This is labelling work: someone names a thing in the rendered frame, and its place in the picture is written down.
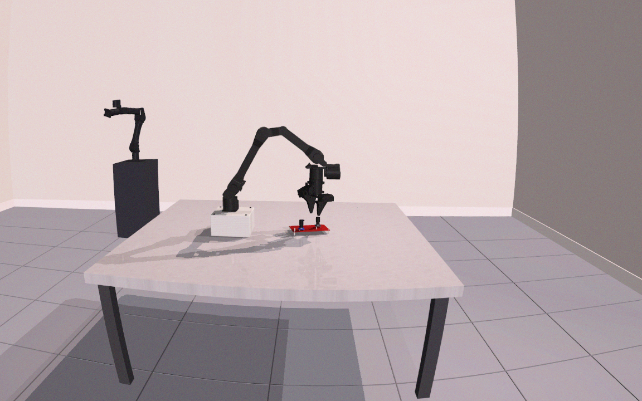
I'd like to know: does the red circuit board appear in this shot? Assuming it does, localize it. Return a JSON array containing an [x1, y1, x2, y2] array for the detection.
[[289, 217, 330, 235]]

